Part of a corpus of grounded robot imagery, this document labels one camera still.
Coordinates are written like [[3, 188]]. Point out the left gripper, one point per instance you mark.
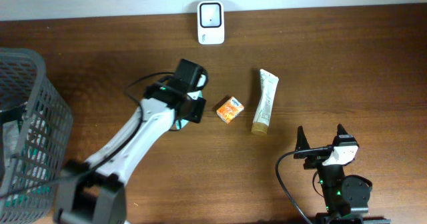
[[197, 113]]

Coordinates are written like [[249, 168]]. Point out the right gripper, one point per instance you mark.
[[312, 160]]

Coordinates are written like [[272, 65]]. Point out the orange tissue pack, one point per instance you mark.
[[230, 110]]

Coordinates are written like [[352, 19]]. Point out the white cream tube gold cap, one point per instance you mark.
[[261, 122]]

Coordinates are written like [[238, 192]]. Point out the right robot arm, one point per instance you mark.
[[346, 196]]

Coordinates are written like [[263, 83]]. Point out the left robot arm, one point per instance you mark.
[[93, 191]]

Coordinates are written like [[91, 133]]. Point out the white barcode scanner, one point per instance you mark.
[[210, 23]]

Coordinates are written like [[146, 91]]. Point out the grey plastic mesh basket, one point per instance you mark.
[[36, 125]]

